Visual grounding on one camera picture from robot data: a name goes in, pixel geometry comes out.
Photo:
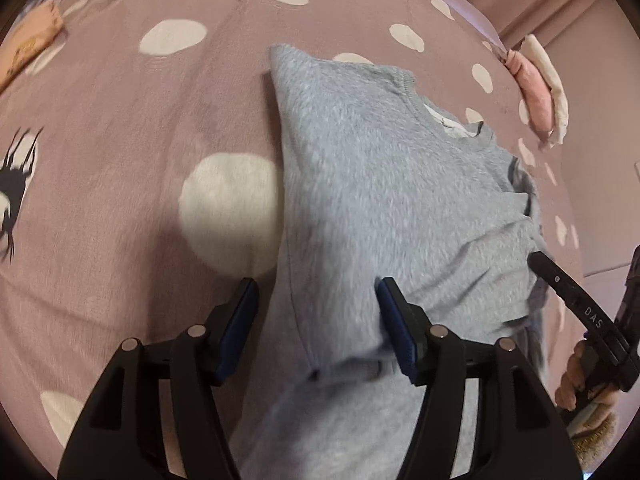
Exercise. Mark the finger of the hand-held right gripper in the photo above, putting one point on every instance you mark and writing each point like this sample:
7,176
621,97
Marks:
575,300

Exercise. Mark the person's right forearm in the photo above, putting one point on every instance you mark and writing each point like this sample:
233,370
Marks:
595,435

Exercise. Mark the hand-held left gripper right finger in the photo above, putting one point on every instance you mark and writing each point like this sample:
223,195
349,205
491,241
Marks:
395,330

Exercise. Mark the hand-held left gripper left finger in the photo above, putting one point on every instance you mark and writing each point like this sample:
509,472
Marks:
240,325

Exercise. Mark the white folded cloth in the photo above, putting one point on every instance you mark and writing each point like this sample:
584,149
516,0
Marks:
550,75

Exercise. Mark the person's right hand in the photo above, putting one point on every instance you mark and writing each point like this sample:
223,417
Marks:
570,385

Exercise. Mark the pink folded cloth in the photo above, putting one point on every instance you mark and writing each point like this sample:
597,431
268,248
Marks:
535,95

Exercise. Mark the grey printed sweatshirt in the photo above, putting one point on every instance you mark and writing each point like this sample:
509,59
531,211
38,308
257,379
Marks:
390,185

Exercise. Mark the lilac bed sheet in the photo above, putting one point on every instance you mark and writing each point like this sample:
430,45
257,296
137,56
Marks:
470,15

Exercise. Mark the orange folded cloth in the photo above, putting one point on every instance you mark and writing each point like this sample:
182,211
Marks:
30,40

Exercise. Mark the mauve dotted blanket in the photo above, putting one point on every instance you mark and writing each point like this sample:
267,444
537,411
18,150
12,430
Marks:
125,135

